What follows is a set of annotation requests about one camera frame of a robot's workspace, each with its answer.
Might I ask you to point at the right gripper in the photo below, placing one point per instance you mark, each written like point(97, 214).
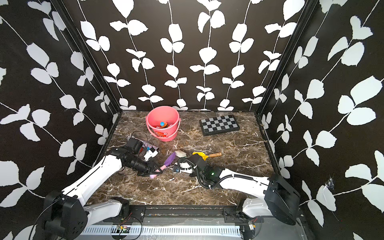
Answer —
point(188, 163)

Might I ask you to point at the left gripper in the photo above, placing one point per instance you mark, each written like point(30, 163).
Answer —
point(150, 169)

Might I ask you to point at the purple round trowel pink handle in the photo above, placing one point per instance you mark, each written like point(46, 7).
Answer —
point(165, 163)

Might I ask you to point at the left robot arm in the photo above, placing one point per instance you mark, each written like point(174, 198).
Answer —
point(66, 213)

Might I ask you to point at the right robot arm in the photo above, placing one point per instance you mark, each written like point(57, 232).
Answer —
point(272, 196)

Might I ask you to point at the pink plastic bucket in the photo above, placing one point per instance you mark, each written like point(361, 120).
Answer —
point(163, 114)

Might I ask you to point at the black white checkerboard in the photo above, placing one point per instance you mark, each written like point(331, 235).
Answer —
point(219, 125)

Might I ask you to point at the small circuit board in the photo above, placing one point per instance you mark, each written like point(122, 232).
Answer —
point(121, 229)

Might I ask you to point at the yellow shovel wooden handle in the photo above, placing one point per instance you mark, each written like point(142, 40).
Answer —
point(205, 157)

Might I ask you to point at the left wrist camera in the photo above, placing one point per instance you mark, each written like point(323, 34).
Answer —
point(145, 147)

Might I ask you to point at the black front rail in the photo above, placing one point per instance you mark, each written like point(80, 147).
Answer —
point(231, 214)

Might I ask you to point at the white slotted cable duct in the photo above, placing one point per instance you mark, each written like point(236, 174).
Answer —
point(134, 231)

